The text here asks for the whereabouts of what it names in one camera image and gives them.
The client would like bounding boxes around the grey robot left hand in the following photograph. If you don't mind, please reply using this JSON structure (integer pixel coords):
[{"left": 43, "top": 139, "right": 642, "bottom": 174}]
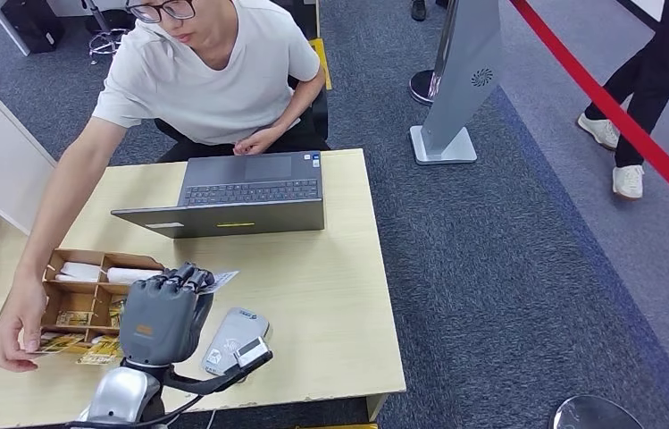
[{"left": 119, "top": 263, "right": 217, "bottom": 368}]

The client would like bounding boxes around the person's right hand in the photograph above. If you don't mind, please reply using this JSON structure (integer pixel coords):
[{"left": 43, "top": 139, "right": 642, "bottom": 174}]
[{"left": 0, "top": 274, "right": 48, "bottom": 374}]

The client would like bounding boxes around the person's left hand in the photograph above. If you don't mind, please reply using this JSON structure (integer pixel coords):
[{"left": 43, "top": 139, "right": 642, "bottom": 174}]
[{"left": 233, "top": 125, "right": 285, "bottom": 157}]

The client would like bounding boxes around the yellow key card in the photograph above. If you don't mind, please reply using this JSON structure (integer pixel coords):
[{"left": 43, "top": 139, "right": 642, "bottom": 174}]
[
  {"left": 76, "top": 337, "right": 125, "bottom": 366},
  {"left": 29, "top": 332, "right": 87, "bottom": 355},
  {"left": 109, "top": 299, "right": 128, "bottom": 330},
  {"left": 55, "top": 310, "right": 91, "bottom": 328}
]

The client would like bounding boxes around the cardboard organizer box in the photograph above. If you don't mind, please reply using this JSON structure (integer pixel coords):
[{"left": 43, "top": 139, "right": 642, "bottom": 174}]
[{"left": 40, "top": 248, "right": 164, "bottom": 350}]

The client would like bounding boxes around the white ID card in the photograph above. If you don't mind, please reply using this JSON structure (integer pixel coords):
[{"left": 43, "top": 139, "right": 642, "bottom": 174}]
[{"left": 198, "top": 270, "right": 240, "bottom": 296}]

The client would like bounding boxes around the white card sleeve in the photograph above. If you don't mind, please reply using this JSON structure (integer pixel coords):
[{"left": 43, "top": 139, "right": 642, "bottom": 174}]
[
  {"left": 54, "top": 262, "right": 104, "bottom": 283},
  {"left": 105, "top": 267, "right": 163, "bottom": 285}
]

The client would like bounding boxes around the grey card reader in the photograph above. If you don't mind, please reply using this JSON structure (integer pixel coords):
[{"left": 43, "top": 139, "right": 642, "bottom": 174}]
[{"left": 200, "top": 307, "right": 271, "bottom": 378}]

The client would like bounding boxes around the person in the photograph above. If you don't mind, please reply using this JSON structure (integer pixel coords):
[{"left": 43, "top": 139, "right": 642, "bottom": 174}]
[
  {"left": 0, "top": 0, "right": 326, "bottom": 374},
  {"left": 409, "top": 0, "right": 450, "bottom": 23},
  {"left": 576, "top": 0, "right": 669, "bottom": 201}
]

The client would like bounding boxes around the grey laptop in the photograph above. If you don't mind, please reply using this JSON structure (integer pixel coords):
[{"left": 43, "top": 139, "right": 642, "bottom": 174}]
[{"left": 111, "top": 150, "right": 326, "bottom": 240}]

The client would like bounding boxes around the black office chair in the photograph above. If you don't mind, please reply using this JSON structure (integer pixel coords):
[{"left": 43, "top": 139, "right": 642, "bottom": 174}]
[{"left": 153, "top": 0, "right": 332, "bottom": 154}]

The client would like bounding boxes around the white cabinet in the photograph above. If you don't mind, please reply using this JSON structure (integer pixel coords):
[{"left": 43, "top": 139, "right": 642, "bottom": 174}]
[{"left": 0, "top": 92, "right": 58, "bottom": 236}]

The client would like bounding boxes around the grey kiosk stand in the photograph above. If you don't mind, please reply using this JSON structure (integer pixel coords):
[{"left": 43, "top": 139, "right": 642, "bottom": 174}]
[{"left": 409, "top": 0, "right": 504, "bottom": 166}]

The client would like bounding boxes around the chrome stool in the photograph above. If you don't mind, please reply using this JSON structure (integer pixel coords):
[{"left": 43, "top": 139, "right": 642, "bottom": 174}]
[{"left": 82, "top": 0, "right": 134, "bottom": 66}]

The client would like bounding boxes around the black bag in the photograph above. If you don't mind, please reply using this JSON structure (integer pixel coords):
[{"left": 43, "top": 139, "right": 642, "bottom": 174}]
[{"left": 1, "top": 0, "right": 65, "bottom": 55}]

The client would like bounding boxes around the white desk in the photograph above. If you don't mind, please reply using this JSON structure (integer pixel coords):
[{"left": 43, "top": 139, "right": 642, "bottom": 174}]
[{"left": 0, "top": 0, "right": 134, "bottom": 56}]

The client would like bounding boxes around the red barrier belt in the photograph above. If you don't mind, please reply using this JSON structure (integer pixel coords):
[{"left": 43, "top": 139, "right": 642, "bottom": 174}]
[{"left": 510, "top": 0, "right": 669, "bottom": 228}]

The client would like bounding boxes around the white counter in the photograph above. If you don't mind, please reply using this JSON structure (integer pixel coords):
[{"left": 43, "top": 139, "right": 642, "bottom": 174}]
[{"left": 615, "top": 0, "right": 666, "bottom": 21}]

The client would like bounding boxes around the black camera bracket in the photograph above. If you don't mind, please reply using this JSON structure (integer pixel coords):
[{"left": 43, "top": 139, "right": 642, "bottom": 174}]
[{"left": 162, "top": 349, "right": 275, "bottom": 397}]

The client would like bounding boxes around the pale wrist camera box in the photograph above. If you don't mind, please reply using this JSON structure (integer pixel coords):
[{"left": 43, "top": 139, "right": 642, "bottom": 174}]
[{"left": 233, "top": 336, "right": 272, "bottom": 370}]

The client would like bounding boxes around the chrome stanchion post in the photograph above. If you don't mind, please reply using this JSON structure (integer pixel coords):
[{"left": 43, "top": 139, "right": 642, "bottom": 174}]
[{"left": 408, "top": 0, "right": 461, "bottom": 108}]

